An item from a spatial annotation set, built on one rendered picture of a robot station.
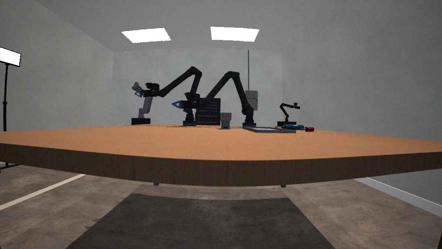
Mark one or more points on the dark blue electric nut driver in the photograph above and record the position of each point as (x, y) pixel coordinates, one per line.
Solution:
(292, 127)

